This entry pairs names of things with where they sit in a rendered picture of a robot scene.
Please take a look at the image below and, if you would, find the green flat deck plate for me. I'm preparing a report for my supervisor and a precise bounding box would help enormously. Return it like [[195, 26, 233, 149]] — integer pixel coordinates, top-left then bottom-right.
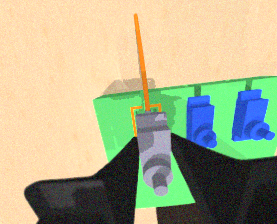
[[92, 75, 277, 209]]

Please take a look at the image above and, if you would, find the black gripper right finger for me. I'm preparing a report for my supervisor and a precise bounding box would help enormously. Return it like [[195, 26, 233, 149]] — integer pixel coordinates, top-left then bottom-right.
[[171, 133, 277, 224]]

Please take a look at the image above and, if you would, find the grey micro servo with orange cable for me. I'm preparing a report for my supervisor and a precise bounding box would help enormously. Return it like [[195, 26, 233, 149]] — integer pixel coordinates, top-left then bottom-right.
[[134, 14, 173, 197]]

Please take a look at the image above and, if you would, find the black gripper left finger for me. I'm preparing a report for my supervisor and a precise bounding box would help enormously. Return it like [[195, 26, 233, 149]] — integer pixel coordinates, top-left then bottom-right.
[[23, 136, 140, 224]]

